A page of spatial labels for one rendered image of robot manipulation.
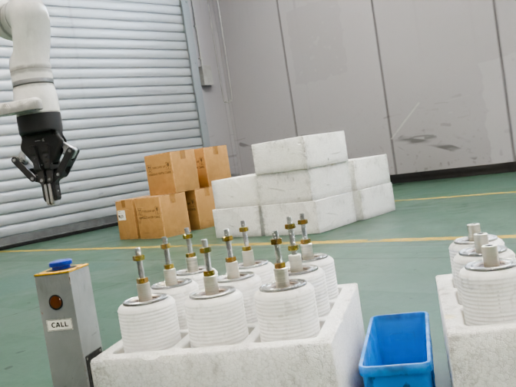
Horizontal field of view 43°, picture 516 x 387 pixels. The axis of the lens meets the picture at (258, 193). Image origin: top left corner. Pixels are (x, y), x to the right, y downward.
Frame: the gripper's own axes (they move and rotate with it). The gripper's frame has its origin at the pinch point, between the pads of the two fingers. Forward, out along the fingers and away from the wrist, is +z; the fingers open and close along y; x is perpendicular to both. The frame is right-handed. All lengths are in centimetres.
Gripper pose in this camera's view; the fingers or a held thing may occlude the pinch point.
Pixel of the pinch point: (51, 193)
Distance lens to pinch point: 122.7
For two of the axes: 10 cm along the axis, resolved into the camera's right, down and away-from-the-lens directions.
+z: 1.5, 9.9, 0.5
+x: -2.5, 0.9, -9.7
